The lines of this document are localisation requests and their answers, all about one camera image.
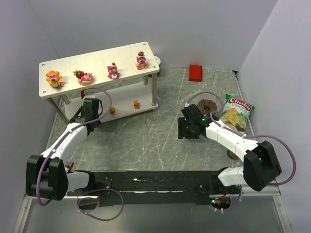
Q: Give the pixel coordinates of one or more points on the orange bear toy bottom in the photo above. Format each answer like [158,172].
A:
[112,110]

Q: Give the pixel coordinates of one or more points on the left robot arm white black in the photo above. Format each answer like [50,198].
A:
[46,176]

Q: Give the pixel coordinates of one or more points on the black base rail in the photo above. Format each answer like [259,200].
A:
[154,187]

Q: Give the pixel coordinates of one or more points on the brown green wrapped roll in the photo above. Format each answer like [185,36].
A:
[206,106]

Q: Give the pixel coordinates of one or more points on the red block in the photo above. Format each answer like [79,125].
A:
[195,73]

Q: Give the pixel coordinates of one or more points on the brown jar with lid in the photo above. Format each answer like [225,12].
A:
[232,155]

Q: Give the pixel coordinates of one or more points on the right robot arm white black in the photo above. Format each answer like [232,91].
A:
[260,162]

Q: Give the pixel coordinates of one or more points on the white two-tier shelf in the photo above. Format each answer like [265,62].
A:
[145,92]

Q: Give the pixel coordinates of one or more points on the pink bear strawberry cake toy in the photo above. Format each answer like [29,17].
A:
[141,61]

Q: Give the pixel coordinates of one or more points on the green cassava chips bag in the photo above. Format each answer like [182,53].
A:
[235,113]

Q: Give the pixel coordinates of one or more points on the brown snack bar wrapper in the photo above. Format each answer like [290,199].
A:
[68,166]

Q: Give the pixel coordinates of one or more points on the pink bear cupcake toy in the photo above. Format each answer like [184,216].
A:
[113,71]

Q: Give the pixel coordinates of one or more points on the white round object behind shelf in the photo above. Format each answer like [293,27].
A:
[158,60]

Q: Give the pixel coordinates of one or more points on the orange bear toy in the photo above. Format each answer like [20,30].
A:
[112,110]
[136,104]

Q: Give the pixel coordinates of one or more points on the pink bear donut toy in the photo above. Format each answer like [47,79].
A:
[83,78]

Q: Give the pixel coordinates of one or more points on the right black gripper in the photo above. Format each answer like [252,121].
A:
[181,128]

